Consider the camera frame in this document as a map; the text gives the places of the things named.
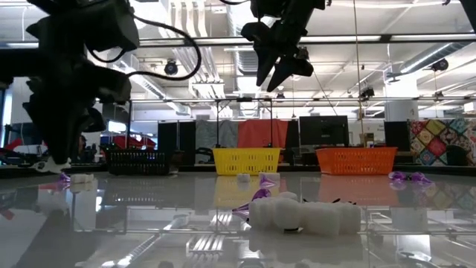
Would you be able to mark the orange plastic basket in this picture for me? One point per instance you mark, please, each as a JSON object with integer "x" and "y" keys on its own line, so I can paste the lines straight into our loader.
{"x": 356, "y": 161}

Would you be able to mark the white room column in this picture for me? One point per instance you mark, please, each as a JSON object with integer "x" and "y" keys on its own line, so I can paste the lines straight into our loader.
{"x": 401, "y": 108}

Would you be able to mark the black metal table frame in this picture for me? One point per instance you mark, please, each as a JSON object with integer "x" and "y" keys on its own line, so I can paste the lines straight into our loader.
{"x": 193, "y": 168}

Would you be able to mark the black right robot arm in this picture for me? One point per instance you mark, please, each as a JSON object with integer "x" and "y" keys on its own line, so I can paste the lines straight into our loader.
{"x": 470, "y": 11}

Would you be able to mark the grey hanging cloth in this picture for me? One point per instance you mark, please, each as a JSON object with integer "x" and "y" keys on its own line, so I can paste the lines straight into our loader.
{"x": 215, "y": 133}

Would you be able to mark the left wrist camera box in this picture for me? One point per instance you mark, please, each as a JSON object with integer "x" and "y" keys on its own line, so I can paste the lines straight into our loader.
{"x": 111, "y": 26}

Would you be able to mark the large black monitor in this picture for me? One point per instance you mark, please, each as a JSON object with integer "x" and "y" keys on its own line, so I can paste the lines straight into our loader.
{"x": 323, "y": 130}

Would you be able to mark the silver ventilation duct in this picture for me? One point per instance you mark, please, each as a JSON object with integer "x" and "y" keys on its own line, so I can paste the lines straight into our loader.
{"x": 247, "y": 63}
{"x": 427, "y": 59}

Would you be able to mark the colourful patchwork quilt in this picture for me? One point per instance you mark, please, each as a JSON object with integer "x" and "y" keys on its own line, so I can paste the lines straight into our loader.
{"x": 439, "y": 141}

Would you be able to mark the black plastic basket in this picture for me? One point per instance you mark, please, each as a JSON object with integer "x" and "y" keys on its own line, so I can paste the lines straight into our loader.
{"x": 139, "y": 162}

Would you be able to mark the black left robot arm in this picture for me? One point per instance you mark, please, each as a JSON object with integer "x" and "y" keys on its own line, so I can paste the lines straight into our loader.
{"x": 15, "y": 67}

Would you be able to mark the small black monitor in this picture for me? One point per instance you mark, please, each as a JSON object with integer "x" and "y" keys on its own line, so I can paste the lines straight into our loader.
{"x": 396, "y": 136}

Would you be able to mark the red background machine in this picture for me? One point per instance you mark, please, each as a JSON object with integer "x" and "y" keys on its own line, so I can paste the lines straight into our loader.
{"x": 134, "y": 142}

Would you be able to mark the black partition panel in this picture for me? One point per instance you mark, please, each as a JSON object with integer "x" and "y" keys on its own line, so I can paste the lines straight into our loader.
{"x": 175, "y": 139}

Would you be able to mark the yellow plastic basket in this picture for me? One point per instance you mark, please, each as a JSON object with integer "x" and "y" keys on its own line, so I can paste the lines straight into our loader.
{"x": 245, "y": 161}

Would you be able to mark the orange hanging cloth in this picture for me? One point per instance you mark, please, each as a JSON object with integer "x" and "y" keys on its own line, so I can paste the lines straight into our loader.
{"x": 262, "y": 133}

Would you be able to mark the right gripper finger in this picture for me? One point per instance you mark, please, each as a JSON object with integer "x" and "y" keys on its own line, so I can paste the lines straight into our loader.
{"x": 267, "y": 41}
{"x": 292, "y": 69}

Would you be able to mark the rig beam with light strip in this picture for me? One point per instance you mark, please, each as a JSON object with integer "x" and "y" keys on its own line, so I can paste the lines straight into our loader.
{"x": 223, "y": 41}

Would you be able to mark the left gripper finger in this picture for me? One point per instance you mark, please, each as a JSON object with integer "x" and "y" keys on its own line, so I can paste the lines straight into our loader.
{"x": 74, "y": 126}
{"x": 54, "y": 137}

